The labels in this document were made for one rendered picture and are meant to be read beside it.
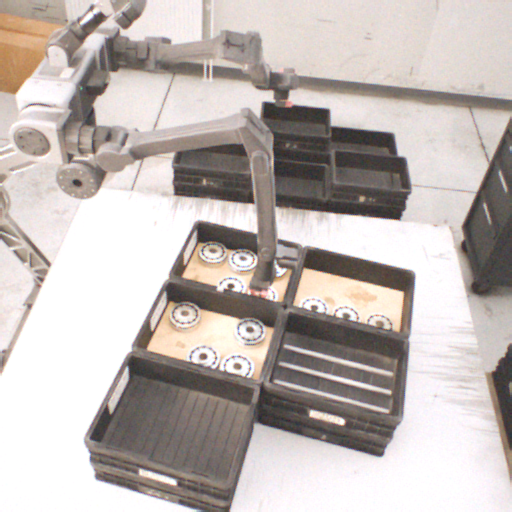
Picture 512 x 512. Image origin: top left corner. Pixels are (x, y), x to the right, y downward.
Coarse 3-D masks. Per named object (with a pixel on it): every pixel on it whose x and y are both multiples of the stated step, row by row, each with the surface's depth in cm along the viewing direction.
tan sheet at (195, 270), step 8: (192, 256) 210; (192, 264) 207; (200, 264) 208; (224, 264) 208; (192, 272) 205; (200, 272) 205; (208, 272) 205; (216, 272) 205; (224, 272) 206; (288, 272) 208; (200, 280) 202; (208, 280) 202; (216, 280) 203; (248, 280) 204; (280, 280) 205; (288, 280) 206; (248, 288) 201; (280, 288) 203; (280, 296) 200
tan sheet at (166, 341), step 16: (208, 320) 190; (224, 320) 191; (160, 336) 184; (176, 336) 185; (192, 336) 185; (208, 336) 186; (224, 336) 186; (160, 352) 180; (176, 352) 180; (224, 352) 182; (240, 352) 182; (256, 352) 183; (256, 368) 179
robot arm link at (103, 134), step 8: (96, 128) 150; (104, 128) 150; (96, 136) 148; (104, 136) 148; (112, 136) 150; (120, 136) 150; (128, 136) 152; (96, 144) 149; (120, 144) 149; (96, 152) 151
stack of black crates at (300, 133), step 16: (272, 112) 338; (288, 112) 338; (304, 112) 337; (320, 112) 336; (272, 128) 334; (288, 128) 336; (304, 128) 337; (320, 128) 339; (272, 144) 322; (288, 144) 320; (304, 144) 320; (320, 144) 319; (288, 160) 328; (304, 160) 327; (320, 160) 327
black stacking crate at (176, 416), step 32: (128, 384) 171; (160, 384) 172; (192, 384) 169; (224, 384) 165; (128, 416) 164; (160, 416) 165; (192, 416) 166; (224, 416) 167; (128, 448) 158; (160, 448) 158; (192, 448) 159; (224, 448) 160; (160, 480) 152; (192, 480) 148
